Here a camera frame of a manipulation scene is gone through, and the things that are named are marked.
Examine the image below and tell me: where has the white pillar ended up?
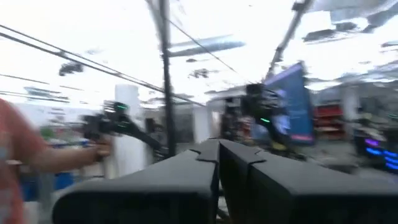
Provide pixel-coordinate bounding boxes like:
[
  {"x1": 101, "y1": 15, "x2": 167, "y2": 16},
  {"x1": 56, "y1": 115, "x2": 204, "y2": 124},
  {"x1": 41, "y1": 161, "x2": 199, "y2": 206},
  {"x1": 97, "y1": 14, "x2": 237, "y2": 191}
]
[{"x1": 102, "y1": 83, "x2": 150, "y2": 179}]

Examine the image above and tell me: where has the person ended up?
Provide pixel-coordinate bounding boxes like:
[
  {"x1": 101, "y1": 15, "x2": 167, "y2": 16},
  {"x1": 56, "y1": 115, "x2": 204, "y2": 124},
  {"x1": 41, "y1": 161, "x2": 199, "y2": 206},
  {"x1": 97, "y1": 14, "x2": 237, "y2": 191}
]
[{"x1": 0, "y1": 98, "x2": 113, "y2": 224}]

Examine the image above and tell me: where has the red storage rack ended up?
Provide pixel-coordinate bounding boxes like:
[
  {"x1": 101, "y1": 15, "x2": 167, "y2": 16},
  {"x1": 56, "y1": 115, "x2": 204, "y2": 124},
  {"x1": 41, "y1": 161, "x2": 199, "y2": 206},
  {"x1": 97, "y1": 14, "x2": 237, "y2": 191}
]
[{"x1": 313, "y1": 104, "x2": 346, "y2": 141}]

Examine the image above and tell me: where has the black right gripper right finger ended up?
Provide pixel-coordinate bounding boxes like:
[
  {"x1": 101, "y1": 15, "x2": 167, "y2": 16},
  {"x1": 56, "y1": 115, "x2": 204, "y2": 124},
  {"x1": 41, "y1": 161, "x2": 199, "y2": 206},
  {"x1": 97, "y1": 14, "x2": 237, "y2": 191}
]
[{"x1": 219, "y1": 139, "x2": 398, "y2": 224}]

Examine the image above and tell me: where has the computer monitor with blue screen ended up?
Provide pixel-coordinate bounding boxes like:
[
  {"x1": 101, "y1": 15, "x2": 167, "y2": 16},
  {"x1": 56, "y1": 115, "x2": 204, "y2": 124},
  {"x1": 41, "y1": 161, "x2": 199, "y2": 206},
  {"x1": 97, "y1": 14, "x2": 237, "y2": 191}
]
[{"x1": 264, "y1": 61, "x2": 315, "y2": 146}]

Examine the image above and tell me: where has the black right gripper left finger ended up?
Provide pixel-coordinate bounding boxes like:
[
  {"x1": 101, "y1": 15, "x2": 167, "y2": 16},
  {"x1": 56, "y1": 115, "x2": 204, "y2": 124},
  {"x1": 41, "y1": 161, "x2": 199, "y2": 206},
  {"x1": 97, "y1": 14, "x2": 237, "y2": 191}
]
[{"x1": 51, "y1": 138, "x2": 220, "y2": 224}]

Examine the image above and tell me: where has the backlit black keyboard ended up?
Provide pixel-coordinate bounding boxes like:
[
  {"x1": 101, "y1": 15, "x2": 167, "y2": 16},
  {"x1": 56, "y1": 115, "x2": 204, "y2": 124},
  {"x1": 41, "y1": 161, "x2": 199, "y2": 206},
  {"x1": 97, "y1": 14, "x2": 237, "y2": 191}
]
[{"x1": 363, "y1": 136, "x2": 398, "y2": 172}]

